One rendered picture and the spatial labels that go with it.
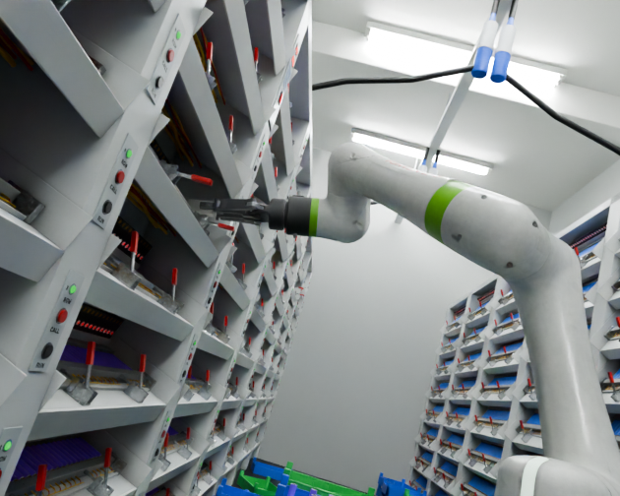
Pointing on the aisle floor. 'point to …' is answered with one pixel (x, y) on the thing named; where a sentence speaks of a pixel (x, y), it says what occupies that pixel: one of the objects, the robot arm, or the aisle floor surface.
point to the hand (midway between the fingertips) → (201, 208)
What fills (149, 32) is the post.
